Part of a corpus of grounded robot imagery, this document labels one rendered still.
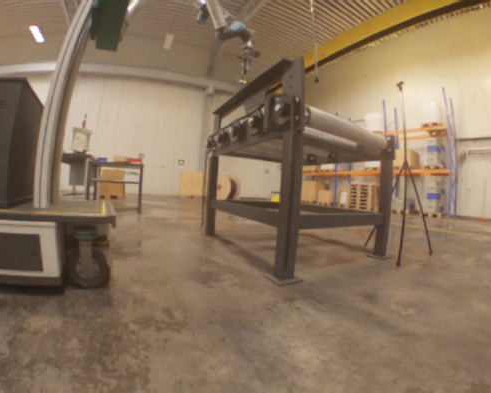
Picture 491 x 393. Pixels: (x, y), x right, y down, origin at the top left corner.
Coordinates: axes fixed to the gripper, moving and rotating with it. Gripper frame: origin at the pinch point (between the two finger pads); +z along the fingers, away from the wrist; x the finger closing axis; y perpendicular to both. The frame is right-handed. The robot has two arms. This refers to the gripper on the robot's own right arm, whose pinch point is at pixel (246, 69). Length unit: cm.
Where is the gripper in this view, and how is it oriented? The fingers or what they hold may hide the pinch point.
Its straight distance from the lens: 168.5
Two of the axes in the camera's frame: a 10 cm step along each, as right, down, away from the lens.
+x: 4.5, 0.5, -8.9
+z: -0.6, 10.0, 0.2
